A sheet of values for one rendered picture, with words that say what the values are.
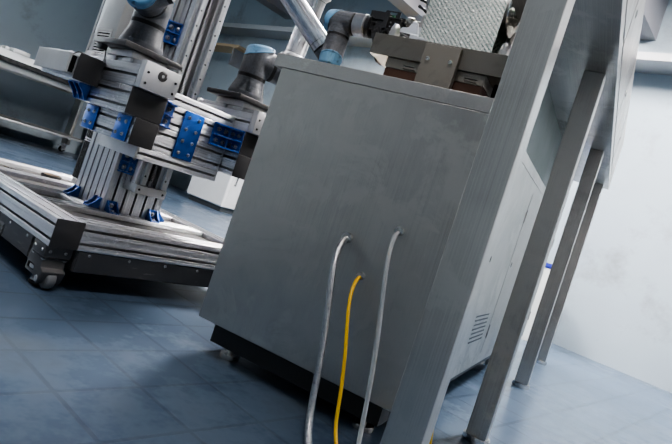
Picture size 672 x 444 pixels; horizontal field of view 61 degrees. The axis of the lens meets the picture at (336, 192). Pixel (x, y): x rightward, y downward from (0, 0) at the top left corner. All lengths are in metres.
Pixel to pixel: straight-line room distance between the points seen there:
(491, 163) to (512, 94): 0.11
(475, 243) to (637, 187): 4.24
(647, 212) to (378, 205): 3.73
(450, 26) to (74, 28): 7.21
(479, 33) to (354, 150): 0.55
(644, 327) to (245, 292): 3.76
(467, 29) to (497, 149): 0.97
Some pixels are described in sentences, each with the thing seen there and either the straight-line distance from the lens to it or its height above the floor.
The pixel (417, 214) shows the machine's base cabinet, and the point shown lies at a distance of 1.44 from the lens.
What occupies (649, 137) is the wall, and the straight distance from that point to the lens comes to 5.18.
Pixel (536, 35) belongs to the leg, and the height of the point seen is 0.87.
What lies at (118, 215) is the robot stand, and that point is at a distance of 2.32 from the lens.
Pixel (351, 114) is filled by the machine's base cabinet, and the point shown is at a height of 0.78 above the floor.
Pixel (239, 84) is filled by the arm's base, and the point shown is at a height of 0.86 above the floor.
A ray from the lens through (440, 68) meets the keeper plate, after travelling 1.56.
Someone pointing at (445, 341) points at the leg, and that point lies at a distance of 0.90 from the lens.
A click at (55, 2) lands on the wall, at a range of 8.57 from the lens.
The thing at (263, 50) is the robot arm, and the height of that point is 1.02.
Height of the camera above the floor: 0.54
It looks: 1 degrees up
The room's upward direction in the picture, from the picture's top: 18 degrees clockwise
